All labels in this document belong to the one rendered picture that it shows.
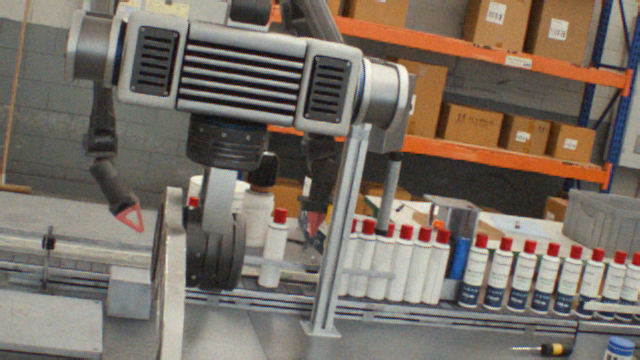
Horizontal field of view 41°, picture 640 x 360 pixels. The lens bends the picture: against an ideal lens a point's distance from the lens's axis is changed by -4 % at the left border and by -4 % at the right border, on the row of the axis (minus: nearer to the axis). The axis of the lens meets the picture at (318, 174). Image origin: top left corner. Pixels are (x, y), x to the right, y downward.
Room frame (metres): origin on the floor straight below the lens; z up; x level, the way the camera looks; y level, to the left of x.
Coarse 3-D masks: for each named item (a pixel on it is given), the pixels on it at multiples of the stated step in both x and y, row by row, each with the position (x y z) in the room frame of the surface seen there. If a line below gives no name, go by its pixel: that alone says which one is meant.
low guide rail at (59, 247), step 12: (0, 240) 2.04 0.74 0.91; (12, 240) 2.05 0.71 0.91; (24, 240) 2.05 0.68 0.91; (60, 252) 2.08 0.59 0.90; (72, 252) 2.08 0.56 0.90; (84, 252) 2.09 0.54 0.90; (96, 252) 2.10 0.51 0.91; (108, 252) 2.11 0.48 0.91; (120, 252) 2.12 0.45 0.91; (288, 276) 2.23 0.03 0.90; (300, 276) 2.24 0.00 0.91; (312, 276) 2.25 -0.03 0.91
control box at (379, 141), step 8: (408, 80) 2.15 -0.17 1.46; (408, 96) 2.17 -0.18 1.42; (408, 104) 2.18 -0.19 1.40; (408, 112) 2.20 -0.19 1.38; (408, 120) 2.21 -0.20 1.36; (376, 128) 2.06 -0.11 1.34; (400, 128) 2.15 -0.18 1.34; (368, 136) 2.07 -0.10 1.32; (376, 136) 2.06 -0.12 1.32; (384, 136) 2.05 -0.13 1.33; (392, 136) 2.10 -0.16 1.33; (400, 136) 2.17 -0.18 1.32; (368, 144) 2.07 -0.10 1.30; (376, 144) 2.06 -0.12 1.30; (384, 144) 2.06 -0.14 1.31; (392, 144) 2.11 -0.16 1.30; (400, 144) 2.18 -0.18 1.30; (384, 152) 2.06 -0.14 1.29
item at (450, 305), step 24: (24, 264) 1.99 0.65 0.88; (72, 264) 2.05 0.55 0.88; (96, 264) 2.09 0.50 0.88; (240, 288) 2.13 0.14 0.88; (264, 288) 2.16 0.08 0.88; (288, 288) 2.20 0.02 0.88; (312, 288) 2.24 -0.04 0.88; (480, 312) 2.30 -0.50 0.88; (504, 312) 2.33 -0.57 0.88; (528, 312) 2.37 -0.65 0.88
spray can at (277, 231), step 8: (280, 208) 2.19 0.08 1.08; (280, 216) 2.17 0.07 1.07; (272, 224) 2.17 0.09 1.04; (280, 224) 2.17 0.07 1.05; (272, 232) 2.17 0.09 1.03; (280, 232) 2.16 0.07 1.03; (272, 240) 2.16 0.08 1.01; (280, 240) 2.17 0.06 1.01; (264, 248) 2.18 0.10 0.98; (272, 248) 2.16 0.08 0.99; (280, 248) 2.17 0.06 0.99; (264, 256) 2.17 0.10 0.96; (272, 256) 2.16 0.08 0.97; (280, 256) 2.17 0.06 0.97; (264, 272) 2.17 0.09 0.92; (272, 272) 2.16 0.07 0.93; (264, 280) 2.16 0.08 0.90; (272, 280) 2.16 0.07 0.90; (272, 288) 2.17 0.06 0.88
